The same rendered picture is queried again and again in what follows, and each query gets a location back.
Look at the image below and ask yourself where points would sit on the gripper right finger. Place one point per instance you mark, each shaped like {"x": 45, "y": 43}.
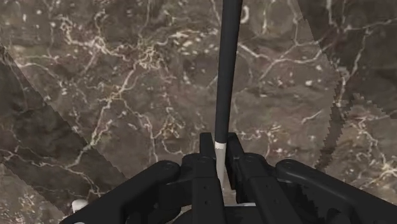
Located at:
{"x": 263, "y": 189}

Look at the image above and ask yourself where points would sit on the black pen with grey tip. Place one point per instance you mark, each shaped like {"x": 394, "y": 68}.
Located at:
{"x": 227, "y": 77}

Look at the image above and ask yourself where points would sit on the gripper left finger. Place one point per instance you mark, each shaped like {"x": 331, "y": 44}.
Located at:
{"x": 204, "y": 186}

